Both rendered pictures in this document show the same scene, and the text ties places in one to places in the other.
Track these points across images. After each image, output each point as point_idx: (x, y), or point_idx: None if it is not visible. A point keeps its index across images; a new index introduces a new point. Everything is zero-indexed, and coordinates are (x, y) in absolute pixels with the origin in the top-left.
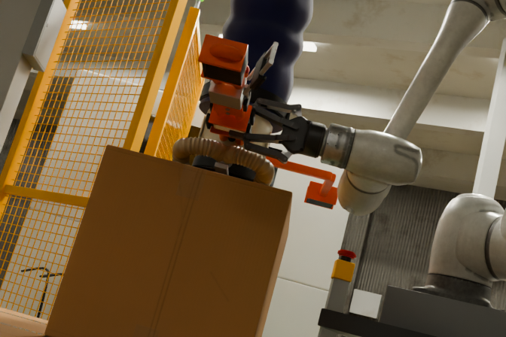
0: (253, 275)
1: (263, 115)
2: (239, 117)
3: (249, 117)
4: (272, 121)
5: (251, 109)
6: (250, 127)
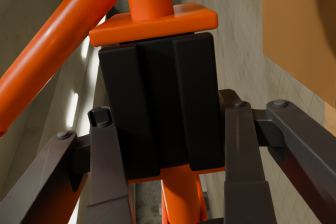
0: None
1: (129, 188)
2: (197, 193)
3: (165, 165)
4: (128, 188)
5: (139, 182)
6: (207, 169)
